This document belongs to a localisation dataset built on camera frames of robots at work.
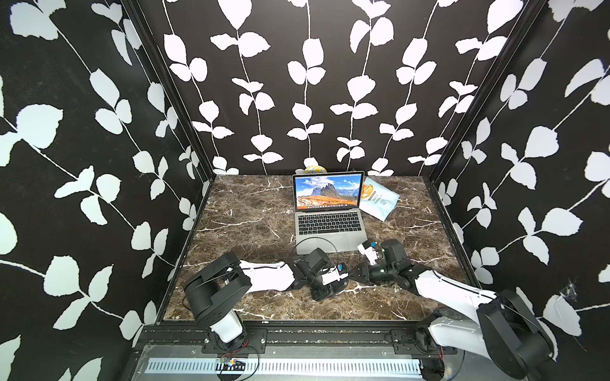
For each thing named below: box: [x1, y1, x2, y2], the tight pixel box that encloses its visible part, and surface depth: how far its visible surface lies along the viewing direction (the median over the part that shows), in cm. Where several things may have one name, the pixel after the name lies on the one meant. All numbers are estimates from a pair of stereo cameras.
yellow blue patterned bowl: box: [304, 165, 328, 174], surface depth 121 cm
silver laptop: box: [292, 170, 367, 255], surface depth 103 cm
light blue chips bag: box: [359, 177, 401, 223], surface depth 113 cm
